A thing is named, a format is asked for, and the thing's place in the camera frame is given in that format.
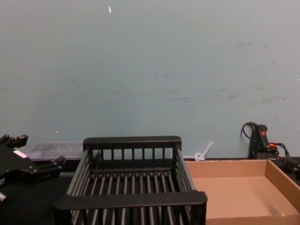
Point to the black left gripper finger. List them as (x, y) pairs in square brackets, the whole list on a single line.
[(20, 140), (48, 170)]

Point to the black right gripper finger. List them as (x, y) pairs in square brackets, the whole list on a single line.
[(297, 170)]

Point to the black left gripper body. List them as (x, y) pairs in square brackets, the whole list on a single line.
[(14, 166)]

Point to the clear plastic case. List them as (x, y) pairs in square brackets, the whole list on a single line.
[(54, 150)]

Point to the black table cloth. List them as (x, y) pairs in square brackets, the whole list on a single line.
[(28, 206)]

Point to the shallow brown cardboard tray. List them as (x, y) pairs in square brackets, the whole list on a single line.
[(234, 194)]

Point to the black rack with steel bars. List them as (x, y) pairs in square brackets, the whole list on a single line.
[(131, 202)]

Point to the white three-armed plastic piece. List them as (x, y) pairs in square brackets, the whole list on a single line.
[(199, 156)]

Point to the plain pale wall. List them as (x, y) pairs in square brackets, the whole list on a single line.
[(150, 70)]

